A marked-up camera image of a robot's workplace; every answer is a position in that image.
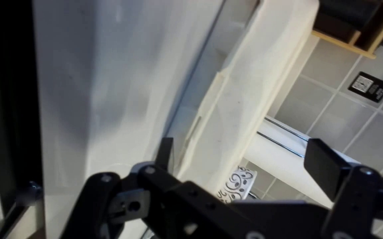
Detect black QR code label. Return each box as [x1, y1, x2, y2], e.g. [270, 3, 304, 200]
[347, 70, 383, 104]

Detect wooden organizer shelf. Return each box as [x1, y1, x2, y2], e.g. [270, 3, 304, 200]
[311, 0, 383, 61]

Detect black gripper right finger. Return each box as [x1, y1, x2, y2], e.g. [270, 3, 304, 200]
[304, 136, 383, 239]

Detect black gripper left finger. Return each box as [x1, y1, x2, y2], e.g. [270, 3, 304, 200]
[57, 135, 266, 239]

